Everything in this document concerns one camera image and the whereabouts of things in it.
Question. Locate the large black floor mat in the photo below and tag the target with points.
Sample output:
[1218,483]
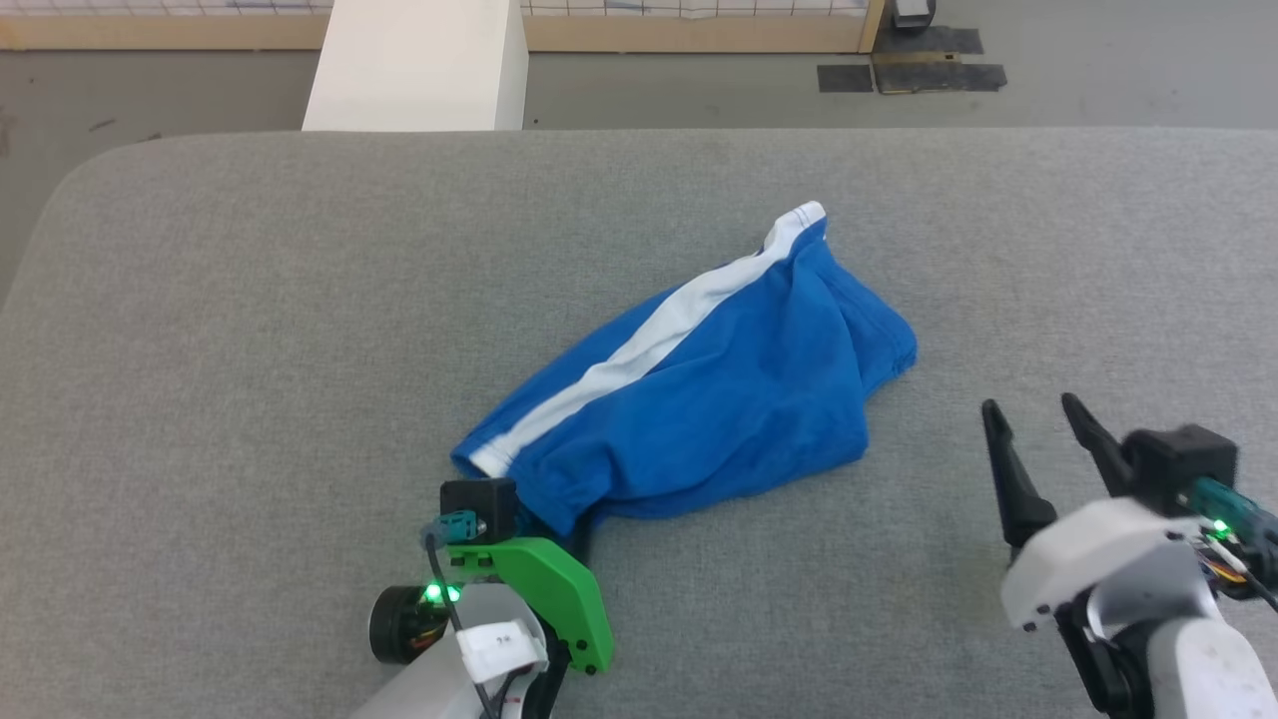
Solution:
[939,77]

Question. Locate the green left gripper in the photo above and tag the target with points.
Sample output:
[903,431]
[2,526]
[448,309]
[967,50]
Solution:
[559,589]

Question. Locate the blue shorts with white stripe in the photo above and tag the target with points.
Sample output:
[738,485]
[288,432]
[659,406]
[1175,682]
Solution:
[719,399]

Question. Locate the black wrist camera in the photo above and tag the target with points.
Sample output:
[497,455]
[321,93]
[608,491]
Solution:
[1178,464]
[481,507]

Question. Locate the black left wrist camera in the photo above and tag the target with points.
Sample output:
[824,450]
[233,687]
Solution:
[481,507]

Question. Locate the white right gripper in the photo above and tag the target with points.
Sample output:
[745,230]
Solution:
[1098,559]

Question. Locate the white box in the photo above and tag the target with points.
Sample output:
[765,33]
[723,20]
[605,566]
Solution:
[419,60]

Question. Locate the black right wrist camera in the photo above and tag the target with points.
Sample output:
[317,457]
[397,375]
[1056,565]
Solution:
[1178,464]

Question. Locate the small black floor mat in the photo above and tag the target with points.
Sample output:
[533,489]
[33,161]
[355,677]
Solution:
[845,78]

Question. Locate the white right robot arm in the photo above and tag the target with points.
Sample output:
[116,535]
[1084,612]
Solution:
[1188,659]

